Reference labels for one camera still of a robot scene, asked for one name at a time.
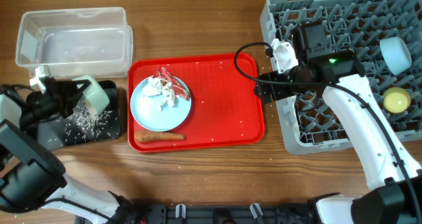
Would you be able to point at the small white tissue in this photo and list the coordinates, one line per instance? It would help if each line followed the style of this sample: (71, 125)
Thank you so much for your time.
(169, 96)

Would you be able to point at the light blue plate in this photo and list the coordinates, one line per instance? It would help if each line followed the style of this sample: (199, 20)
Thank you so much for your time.
(151, 114)

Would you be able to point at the green bowl with rice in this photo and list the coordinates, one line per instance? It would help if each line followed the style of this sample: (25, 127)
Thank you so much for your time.
(94, 94)

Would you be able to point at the yellow cup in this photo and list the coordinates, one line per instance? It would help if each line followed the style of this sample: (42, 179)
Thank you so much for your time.
(396, 100)

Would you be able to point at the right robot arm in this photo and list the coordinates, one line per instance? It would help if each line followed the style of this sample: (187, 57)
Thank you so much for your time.
(392, 175)

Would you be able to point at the red strawberry cake wrapper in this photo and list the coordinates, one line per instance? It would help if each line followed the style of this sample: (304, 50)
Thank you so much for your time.
(179, 89)

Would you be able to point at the red serving tray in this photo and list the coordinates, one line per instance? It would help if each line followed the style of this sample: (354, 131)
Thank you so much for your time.
(225, 111)

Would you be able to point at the clear plastic bin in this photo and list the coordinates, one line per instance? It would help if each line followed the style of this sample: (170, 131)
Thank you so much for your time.
(76, 42)

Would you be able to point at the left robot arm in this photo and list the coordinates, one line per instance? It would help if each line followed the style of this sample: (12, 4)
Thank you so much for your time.
(39, 180)

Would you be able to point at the black tray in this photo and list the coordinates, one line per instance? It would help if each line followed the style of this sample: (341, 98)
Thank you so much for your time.
(84, 125)

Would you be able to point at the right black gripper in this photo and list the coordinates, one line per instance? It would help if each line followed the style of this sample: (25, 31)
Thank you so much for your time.
(264, 93)

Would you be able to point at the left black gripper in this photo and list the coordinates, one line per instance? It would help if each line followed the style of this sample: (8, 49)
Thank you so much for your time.
(60, 91)

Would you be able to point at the grey dishwasher rack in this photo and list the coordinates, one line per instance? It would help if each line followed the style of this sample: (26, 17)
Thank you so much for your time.
(357, 25)

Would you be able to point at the light blue bowl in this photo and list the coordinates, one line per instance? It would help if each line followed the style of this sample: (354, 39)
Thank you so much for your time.
(395, 54)

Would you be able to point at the carrot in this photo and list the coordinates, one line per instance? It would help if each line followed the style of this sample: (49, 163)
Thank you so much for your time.
(146, 136)

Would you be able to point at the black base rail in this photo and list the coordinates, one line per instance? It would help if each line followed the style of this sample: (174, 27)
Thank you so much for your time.
(252, 213)

